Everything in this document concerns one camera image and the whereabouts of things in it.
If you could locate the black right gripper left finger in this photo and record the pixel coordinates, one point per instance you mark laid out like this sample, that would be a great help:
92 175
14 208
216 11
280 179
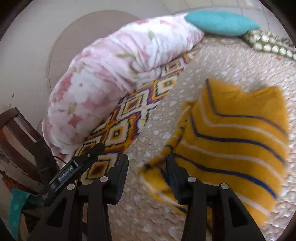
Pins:
83 210

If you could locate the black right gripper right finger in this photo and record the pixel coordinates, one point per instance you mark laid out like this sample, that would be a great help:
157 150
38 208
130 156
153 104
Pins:
214 208

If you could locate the yellow striped small garment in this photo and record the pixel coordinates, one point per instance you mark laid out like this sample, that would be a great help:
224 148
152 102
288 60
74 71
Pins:
228 136

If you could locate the dark wooden chair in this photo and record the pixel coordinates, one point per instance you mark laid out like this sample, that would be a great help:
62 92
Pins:
27 163

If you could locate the teal cloth on chair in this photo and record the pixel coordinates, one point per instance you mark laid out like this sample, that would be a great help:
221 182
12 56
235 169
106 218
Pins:
18 200

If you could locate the colourful diamond pattern blanket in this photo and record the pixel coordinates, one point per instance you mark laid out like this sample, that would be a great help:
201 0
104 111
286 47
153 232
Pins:
128 119

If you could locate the beige spotted quilt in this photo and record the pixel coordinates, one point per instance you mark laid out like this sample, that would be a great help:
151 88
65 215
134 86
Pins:
138 216

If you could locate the pink floral comforter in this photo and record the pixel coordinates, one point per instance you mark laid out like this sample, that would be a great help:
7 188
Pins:
106 71

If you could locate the round beige headboard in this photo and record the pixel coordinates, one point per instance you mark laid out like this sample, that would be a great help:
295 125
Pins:
78 35

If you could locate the olive white dotted pillow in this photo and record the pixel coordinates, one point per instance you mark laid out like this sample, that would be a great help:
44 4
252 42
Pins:
270 43

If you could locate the teal cushion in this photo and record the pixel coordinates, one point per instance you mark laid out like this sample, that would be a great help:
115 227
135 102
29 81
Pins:
221 23

